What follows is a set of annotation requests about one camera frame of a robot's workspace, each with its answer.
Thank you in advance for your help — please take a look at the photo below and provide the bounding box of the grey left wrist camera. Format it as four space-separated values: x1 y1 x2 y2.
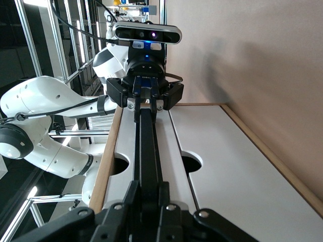
112 21 183 45

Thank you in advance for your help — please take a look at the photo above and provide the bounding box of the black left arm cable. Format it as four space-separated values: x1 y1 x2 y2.
49 0 121 45

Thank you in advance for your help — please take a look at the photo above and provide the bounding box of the black cable strapped along arm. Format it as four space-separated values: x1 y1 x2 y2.
0 97 108 125

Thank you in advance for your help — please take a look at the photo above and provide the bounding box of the wooden drawer cabinet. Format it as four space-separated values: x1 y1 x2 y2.
88 102 323 220

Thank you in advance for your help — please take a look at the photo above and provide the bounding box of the aluminium frame post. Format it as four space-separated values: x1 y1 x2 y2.
14 0 43 78

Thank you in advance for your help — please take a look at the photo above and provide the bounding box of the white drawer without handle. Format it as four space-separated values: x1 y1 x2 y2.
168 104 323 242

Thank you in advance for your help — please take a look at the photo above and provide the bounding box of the brown table cover sheet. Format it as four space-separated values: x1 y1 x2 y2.
165 0 323 202

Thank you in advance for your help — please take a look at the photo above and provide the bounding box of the aluminium frame rail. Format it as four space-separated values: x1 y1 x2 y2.
48 129 111 139

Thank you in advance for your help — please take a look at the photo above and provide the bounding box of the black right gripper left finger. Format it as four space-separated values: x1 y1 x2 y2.
90 179 142 242

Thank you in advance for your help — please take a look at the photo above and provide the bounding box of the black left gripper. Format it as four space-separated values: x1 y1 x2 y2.
105 44 185 125

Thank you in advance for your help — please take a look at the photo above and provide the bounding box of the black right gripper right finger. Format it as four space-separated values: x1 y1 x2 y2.
148 180 195 242

